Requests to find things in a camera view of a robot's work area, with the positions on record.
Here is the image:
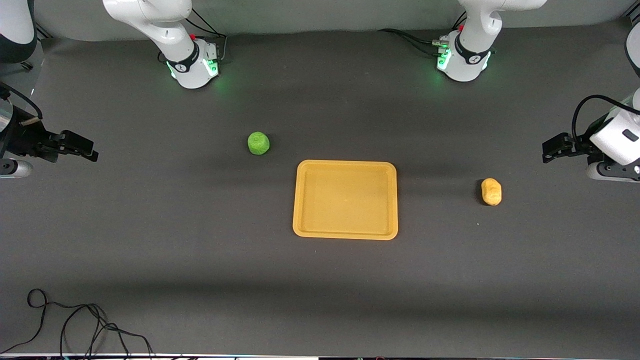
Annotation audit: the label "thin black loose cable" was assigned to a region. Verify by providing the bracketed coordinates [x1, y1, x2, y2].
[0, 288, 155, 359]

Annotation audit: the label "orange plastic tray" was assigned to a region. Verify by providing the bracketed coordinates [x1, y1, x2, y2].
[292, 159, 399, 241]

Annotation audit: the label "black left arm base cables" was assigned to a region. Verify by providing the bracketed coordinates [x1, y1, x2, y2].
[378, 10, 469, 59]

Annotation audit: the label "green apple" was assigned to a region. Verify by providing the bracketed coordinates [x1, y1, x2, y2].
[247, 131, 271, 156]

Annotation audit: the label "yellow-brown potato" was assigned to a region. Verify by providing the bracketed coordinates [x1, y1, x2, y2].
[481, 178, 503, 206]

